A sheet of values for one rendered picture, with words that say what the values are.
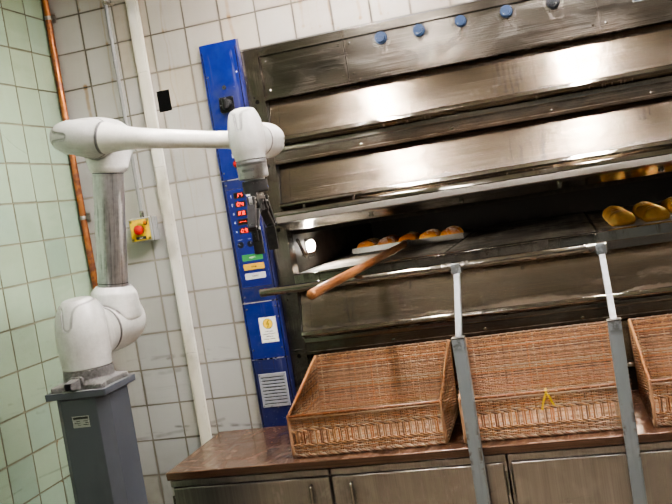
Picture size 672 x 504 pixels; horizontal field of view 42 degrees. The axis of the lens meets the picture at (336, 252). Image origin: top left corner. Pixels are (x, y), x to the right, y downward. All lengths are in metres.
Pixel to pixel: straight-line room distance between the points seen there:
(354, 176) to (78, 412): 1.39
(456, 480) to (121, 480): 1.08
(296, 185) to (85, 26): 1.13
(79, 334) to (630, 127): 2.04
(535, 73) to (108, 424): 1.94
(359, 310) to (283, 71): 1.00
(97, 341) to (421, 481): 1.15
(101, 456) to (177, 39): 1.74
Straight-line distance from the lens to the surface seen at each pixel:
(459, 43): 3.40
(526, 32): 3.39
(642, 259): 3.38
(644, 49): 3.38
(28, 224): 3.55
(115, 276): 2.93
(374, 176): 3.40
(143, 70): 3.73
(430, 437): 3.01
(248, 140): 2.52
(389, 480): 3.02
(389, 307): 3.43
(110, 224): 2.92
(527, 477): 2.96
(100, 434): 2.78
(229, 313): 3.62
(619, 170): 3.21
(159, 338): 3.77
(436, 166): 3.36
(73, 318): 2.77
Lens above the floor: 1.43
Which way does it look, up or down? 3 degrees down
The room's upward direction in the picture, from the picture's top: 9 degrees counter-clockwise
